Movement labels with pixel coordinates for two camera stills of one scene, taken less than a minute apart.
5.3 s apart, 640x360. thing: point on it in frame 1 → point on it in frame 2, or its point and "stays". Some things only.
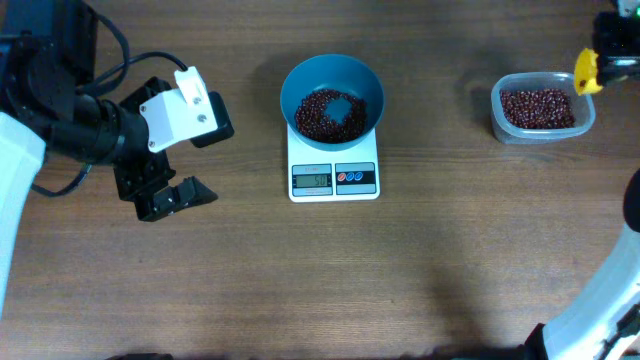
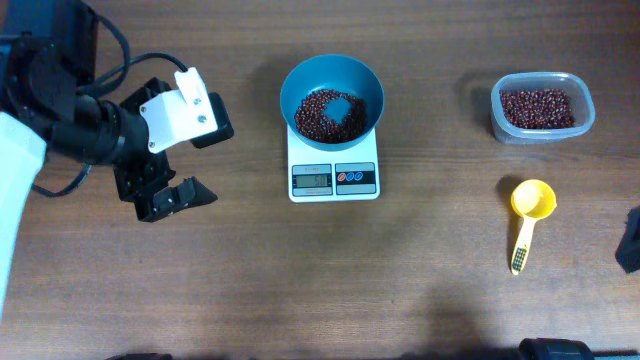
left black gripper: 145,167 stays
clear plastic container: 532,108 stays
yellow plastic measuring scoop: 585,73 → 533,200
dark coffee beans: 313,121 stays
